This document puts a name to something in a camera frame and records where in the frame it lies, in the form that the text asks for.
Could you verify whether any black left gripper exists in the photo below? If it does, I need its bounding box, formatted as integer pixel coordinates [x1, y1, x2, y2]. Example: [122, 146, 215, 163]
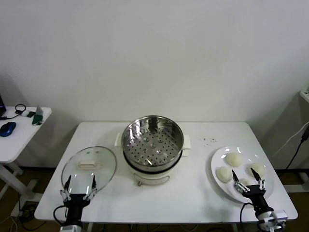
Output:
[60, 174, 98, 226]

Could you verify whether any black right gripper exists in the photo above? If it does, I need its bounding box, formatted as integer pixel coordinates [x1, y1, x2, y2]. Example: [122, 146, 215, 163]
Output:
[231, 167, 272, 216]

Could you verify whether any round glass pot lid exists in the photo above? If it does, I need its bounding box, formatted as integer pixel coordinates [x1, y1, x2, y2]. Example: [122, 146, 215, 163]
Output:
[60, 145, 118, 196]

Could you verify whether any stainless steel steamer basket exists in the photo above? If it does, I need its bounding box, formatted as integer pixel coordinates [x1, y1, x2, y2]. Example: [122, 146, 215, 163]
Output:
[121, 115, 184, 170]

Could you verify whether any white round plate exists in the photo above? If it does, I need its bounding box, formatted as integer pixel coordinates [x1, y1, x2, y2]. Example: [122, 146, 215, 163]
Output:
[210, 145, 275, 203]

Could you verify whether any white side table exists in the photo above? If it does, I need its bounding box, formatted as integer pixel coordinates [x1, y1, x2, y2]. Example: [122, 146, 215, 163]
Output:
[0, 106, 53, 213]

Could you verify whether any green small tool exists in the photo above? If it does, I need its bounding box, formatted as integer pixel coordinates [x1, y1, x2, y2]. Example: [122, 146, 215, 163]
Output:
[32, 113, 44, 126]

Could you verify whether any blue computer mouse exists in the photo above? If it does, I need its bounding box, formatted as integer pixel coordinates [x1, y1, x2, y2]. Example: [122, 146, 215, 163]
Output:
[0, 122, 17, 138]

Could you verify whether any dark laptop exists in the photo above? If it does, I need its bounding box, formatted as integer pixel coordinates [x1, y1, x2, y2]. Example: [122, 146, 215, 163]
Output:
[0, 94, 7, 118]

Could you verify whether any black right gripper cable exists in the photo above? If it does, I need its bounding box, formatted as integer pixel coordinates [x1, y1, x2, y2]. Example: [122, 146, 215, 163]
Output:
[240, 202, 254, 232]

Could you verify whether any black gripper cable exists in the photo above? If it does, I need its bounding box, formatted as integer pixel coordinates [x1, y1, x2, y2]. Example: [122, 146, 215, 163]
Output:
[53, 205, 68, 224]
[240, 202, 254, 232]

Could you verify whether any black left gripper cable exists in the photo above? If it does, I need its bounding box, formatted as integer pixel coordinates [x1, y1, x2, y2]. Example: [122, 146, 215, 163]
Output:
[53, 205, 68, 224]

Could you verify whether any white wall cable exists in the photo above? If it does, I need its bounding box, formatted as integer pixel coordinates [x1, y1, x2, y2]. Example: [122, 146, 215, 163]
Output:
[274, 120, 309, 155]

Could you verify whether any black power cable with plug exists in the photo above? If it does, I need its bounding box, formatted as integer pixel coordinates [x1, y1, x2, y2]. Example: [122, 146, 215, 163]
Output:
[284, 125, 309, 171]

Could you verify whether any thin black looped cable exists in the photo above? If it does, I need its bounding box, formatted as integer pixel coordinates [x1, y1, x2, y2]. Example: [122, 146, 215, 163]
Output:
[0, 103, 27, 120]

